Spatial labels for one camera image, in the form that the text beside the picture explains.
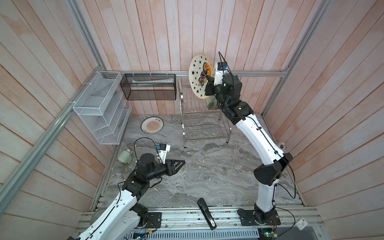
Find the light green flower plate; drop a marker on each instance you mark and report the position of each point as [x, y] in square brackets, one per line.
[211, 103]

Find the small orange sunburst plate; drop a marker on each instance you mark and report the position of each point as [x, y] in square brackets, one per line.
[152, 125]

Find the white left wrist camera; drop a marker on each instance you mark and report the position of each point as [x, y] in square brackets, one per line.
[162, 150]

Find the clear tape roll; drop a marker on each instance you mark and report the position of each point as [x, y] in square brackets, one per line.
[96, 215]

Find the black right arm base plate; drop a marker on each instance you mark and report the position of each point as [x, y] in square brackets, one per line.
[258, 217]

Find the pale green ceramic bottle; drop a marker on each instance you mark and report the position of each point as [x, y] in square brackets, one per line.
[125, 157]

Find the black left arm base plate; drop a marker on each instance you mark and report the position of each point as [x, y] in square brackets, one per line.
[147, 219]

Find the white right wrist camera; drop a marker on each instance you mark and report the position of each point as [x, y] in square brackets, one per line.
[221, 69]

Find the cream plate stars cartoon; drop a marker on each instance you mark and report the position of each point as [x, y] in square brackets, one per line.
[200, 69]

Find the black mesh basket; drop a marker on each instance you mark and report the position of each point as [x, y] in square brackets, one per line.
[149, 87]

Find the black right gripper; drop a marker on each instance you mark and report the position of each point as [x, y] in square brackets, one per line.
[211, 86]

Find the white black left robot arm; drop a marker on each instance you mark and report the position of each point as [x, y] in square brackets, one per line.
[125, 213]

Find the black stapler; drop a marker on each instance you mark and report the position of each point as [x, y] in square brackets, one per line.
[206, 213]

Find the stainless steel dish rack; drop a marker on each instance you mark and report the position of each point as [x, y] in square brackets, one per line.
[200, 123]

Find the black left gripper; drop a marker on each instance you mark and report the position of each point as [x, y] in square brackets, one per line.
[171, 168]

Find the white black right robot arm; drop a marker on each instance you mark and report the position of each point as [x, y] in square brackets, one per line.
[274, 160]

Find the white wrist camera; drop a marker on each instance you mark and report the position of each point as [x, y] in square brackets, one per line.
[162, 150]
[221, 69]

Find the white wire mesh shelf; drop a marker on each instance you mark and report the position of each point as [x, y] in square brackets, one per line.
[102, 108]

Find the silver drink can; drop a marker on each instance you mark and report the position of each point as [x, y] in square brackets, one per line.
[282, 146]

